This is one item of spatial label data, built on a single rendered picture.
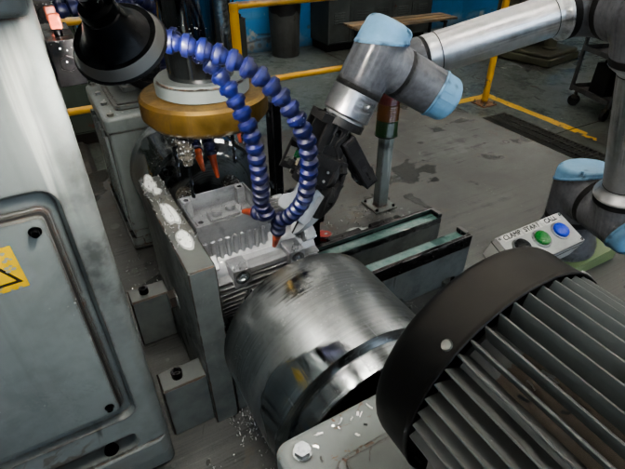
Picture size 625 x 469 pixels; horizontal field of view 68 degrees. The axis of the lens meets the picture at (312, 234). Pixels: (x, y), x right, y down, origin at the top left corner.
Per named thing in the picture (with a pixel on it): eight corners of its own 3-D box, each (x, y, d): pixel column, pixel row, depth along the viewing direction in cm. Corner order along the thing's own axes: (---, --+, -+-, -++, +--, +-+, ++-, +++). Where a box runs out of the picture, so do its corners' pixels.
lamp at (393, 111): (385, 124, 122) (386, 108, 119) (371, 116, 126) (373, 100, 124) (403, 120, 124) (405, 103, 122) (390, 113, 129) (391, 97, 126)
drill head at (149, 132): (171, 281, 96) (145, 173, 81) (128, 193, 125) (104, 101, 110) (280, 245, 106) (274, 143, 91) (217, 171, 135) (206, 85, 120)
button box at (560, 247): (506, 285, 81) (522, 269, 77) (480, 253, 85) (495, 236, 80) (569, 255, 88) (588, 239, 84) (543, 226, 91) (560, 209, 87)
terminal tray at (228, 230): (203, 266, 75) (196, 229, 71) (182, 233, 82) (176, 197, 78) (270, 244, 80) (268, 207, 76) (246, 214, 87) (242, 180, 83)
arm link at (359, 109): (359, 93, 77) (390, 108, 71) (347, 118, 78) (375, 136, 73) (326, 75, 72) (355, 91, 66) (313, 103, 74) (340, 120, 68)
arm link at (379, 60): (428, 38, 67) (381, 8, 64) (391, 109, 70) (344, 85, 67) (405, 33, 74) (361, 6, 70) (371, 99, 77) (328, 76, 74)
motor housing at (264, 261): (222, 347, 81) (208, 262, 70) (189, 284, 94) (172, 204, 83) (321, 306, 89) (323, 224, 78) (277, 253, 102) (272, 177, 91)
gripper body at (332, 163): (275, 167, 76) (308, 99, 73) (314, 180, 82) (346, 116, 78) (298, 188, 71) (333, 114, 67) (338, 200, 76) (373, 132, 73)
